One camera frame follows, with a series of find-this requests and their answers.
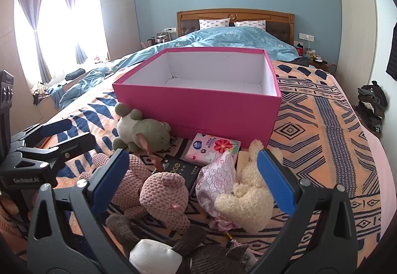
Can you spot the black garment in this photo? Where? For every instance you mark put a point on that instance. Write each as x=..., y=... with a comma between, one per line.
x=302, y=61

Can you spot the grey brown furry plush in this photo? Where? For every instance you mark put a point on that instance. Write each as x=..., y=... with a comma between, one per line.
x=204, y=258

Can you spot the purple curtain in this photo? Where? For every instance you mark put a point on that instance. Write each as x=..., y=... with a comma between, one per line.
x=71, y=7
x=32, y=19

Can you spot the orange patterned blanket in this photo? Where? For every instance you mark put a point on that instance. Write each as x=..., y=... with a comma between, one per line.
x=310, y=137

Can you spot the round hand fan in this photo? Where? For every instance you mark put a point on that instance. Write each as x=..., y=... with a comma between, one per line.
x=332, y=68

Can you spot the white wall socket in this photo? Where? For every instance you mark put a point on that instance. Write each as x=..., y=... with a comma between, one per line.
x=305, y=37

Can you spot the pink floral fabric pouch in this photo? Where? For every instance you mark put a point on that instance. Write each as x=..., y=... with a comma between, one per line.
x=214, y=181

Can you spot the pile of dark clothes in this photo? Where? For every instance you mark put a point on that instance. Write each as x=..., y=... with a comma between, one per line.
x=370, y=106

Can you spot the heap of mixed clothes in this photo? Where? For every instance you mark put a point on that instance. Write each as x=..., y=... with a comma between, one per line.
x=43, y=92

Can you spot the blue floral duvet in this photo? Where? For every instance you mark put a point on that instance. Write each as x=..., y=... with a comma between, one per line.
x=232, y=38

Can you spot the person's left forearm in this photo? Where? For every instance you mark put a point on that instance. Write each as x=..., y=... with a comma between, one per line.
x=12, y=233

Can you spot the cream fluffy plush toy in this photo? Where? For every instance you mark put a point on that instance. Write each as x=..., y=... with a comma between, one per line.
x=245, y=199

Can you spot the green frog plush toy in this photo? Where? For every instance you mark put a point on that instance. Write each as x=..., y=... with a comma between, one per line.
x=145, y=131

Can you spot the black carton box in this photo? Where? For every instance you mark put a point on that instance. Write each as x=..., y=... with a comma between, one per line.
x=183, y=170

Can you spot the pink figurine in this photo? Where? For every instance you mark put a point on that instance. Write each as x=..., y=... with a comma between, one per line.
x=97, y=59

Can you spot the pink crochet bear plush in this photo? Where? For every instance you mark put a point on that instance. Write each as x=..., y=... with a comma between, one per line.
x=161, y=193

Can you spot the red box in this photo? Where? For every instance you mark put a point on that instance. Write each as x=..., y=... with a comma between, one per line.
x=300, y=50

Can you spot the pink cardboard box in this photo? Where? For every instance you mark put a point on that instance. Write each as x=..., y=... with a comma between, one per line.
x=201, y=106

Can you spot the white patterned pillow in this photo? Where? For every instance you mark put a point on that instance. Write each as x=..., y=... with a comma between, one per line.
x=214, y=24
x=249, y=25

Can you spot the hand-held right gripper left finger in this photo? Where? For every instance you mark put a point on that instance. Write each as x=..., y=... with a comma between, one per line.
x=111, y=174

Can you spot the wooden bed headboard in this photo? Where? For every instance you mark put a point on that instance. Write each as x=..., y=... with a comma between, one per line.
x=235, y=15

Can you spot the white wardrobe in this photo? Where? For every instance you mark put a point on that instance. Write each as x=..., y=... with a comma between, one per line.
x=356, y=13

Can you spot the hanging dark garment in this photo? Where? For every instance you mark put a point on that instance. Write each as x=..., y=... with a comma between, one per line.
x=392, y=54

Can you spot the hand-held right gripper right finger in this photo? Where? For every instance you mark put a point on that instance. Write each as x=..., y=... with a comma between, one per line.
x=276, y=181

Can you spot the wooden nightstand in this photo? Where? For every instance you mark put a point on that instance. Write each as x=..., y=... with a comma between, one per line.
x=319, y=65

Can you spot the floral tissue pack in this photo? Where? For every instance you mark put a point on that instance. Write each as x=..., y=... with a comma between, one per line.
x=211, y=145

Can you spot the dark bag on windowsill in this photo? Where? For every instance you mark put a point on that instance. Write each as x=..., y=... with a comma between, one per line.
x=75, y=73

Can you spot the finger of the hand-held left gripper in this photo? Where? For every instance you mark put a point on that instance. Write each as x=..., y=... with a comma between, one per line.
x=77, y=143
x=55, y=128

